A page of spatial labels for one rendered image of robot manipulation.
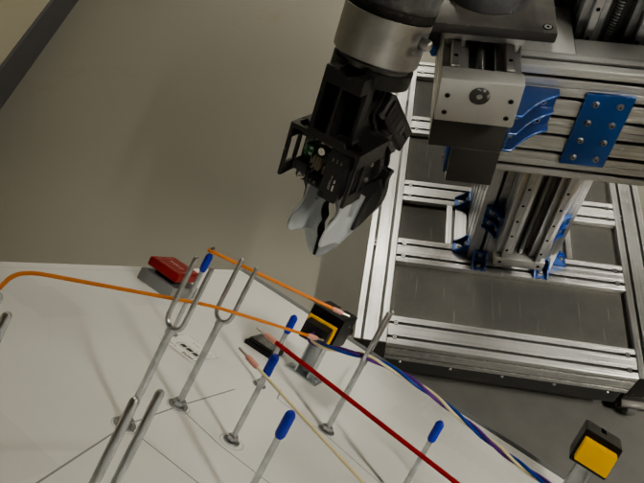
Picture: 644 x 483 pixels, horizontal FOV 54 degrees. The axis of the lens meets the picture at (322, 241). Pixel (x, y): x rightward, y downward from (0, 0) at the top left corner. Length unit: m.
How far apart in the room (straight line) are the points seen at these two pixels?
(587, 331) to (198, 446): 1.53
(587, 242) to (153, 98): 1.82
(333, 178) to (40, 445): 0.30
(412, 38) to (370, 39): 0.03
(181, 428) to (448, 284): 1.45
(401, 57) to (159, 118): 2.28
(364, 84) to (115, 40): 2.78
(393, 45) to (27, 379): 0.38
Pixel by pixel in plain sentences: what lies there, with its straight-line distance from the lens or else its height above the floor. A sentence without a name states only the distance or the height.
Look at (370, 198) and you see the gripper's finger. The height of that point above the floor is 1.32.
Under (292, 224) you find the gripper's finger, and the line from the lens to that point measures 0.62.
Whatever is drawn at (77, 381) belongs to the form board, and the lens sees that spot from 0.56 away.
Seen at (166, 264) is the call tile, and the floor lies 1.12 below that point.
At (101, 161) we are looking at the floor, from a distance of 2.65.
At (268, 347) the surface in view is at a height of 1.08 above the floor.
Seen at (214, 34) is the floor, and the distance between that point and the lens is 3.20.
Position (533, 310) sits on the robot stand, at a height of 0.21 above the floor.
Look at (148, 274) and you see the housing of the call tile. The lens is 0.83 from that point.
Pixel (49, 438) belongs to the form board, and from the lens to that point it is 0.48.
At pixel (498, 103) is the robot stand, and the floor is 1.08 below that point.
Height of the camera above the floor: 1.77
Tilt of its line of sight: 52 degrees down
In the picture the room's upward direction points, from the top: straight up
